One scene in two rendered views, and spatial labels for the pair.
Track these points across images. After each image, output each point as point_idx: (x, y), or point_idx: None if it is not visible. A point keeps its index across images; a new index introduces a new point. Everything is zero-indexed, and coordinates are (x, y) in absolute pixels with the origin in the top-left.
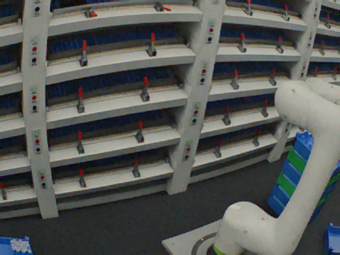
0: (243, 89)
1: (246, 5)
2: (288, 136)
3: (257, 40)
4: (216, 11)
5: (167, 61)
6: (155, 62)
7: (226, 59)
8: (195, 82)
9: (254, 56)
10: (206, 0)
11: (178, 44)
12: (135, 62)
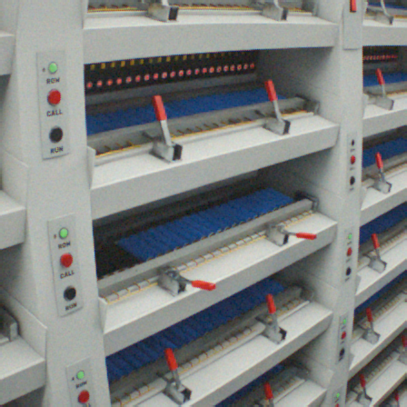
0: (383, 336)
1: (370, 173)
2: None
3: (385, 236)
4: (352, 209)
5: (299, 342)
6: (285, 351)
7: (364, 297)
8: (333, 360)
9: (395, 270)
10: (339, 191)
11: (294, 302)
12: (261, 363)
